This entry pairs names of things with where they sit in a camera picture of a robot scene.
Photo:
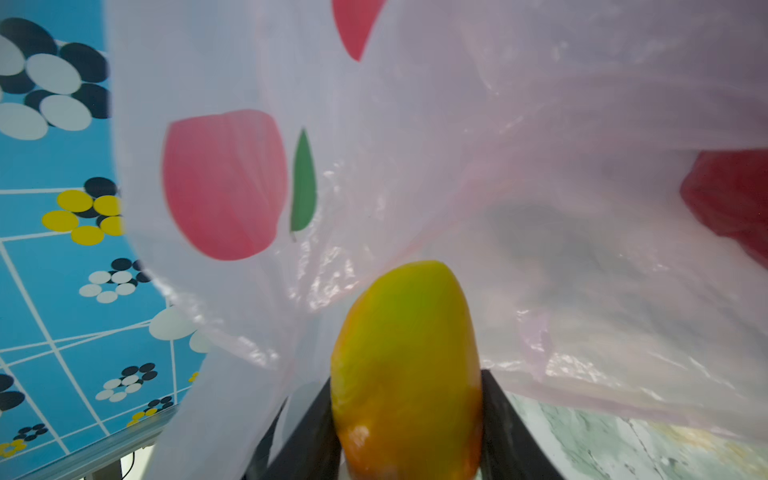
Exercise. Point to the pink plastic bag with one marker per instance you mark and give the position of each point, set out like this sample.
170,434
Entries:
276,158

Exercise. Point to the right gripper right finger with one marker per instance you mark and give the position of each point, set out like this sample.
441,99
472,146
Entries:
509,450

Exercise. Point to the red orange mango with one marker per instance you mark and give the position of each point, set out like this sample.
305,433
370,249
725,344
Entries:
405,375

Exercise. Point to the red pomegranate fruit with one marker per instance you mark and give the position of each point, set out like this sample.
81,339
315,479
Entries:
726,191

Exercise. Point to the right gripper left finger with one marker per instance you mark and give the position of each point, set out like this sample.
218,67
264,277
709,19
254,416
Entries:
312,450

